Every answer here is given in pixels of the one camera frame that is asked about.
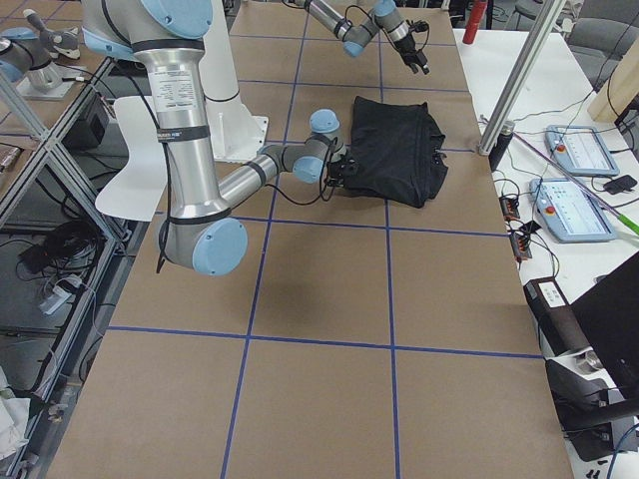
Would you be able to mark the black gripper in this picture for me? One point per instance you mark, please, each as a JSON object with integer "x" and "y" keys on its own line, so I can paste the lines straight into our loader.
{"x": 343, "y": 169}
{"x": 407, "y": 47}

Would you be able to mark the black graphic t-shirt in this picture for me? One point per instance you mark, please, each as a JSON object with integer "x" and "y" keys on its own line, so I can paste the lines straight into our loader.
{"x": 397, "y": 149}

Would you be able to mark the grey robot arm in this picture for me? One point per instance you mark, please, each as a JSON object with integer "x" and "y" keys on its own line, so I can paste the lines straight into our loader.
{"x": 168, "y": 38}
{"x": 356, "y": 28}

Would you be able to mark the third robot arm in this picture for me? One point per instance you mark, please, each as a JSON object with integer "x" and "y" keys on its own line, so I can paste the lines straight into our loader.
{"x": 28, "y": 55}

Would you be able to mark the red bottle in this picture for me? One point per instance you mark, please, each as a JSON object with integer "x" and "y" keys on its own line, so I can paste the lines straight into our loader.
{"x": 477, "y": 12}

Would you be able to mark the black bottle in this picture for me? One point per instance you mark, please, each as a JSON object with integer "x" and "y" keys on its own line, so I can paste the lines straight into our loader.
{"x": 501, "y": 145}

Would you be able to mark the far teach pendant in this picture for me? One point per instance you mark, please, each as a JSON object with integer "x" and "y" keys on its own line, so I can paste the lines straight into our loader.
{"x": 580, "y": 151}

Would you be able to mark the teach pendant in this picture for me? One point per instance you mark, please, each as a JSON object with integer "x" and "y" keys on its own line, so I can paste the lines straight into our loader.
{"x": 568, "y": 214}
{"x": 580, "y": 151}

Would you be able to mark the white chair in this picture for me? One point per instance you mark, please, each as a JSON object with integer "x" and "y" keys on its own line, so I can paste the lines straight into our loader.
{"x": 135, "y": 192}

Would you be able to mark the near teach pendant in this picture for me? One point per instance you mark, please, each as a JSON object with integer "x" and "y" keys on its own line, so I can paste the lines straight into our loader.
{"x": 568, "y": 214}

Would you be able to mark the black monitor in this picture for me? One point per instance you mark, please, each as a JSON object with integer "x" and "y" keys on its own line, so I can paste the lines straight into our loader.
{"x": 607, "y": 314}

